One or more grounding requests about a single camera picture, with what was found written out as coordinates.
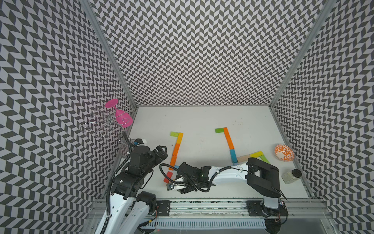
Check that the teal block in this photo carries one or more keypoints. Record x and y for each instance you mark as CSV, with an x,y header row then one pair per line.
x,y
233,156

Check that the yellow-orange block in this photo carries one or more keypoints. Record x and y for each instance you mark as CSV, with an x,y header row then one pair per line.
x,y
179,138

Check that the glass spice jar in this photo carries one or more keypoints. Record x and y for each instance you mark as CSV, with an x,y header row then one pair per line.
x,y
291,176

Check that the wire glass rack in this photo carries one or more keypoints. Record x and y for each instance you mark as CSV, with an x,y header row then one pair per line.
x,y
102,124

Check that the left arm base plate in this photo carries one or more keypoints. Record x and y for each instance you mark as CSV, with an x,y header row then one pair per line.
x,y
162,208

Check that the light green block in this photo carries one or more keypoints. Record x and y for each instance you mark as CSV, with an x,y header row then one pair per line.
x,y
263,158

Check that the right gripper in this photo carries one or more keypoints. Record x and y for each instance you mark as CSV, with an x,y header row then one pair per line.
x,y
182,191

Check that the orange patterned cup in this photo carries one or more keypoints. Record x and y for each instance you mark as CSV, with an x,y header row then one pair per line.
x,y
284,153

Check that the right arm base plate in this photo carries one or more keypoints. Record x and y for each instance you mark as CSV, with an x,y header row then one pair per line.
x,y
257,208

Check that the tan wooden block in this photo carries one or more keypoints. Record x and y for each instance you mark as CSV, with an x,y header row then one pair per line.
x,y
243,159

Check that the orange block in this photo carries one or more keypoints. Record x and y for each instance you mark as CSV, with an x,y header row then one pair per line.
x,y
176,150
172,162
226,132
230,144

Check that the red block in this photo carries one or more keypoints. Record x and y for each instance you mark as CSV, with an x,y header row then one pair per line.
x,y
168,177

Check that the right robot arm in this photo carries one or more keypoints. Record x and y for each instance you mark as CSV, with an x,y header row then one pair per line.
x,y
259,175

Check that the yellow block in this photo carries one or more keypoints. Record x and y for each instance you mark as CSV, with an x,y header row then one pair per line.
x,y
257,154

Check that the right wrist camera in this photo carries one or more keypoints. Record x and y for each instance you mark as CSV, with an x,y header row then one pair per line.
x,y
175,187

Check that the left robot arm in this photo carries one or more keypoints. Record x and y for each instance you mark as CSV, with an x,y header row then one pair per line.
x,y
126,208

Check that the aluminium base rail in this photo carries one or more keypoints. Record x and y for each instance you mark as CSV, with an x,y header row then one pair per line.
x,y
236,208

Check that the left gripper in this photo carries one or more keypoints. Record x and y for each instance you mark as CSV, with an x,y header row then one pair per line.
x,y
163,154

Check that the lime green block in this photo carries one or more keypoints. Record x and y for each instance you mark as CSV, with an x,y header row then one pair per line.
x,y
174,134

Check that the pink plastic wine glass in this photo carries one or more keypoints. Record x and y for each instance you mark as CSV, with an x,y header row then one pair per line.
x,y
122,118

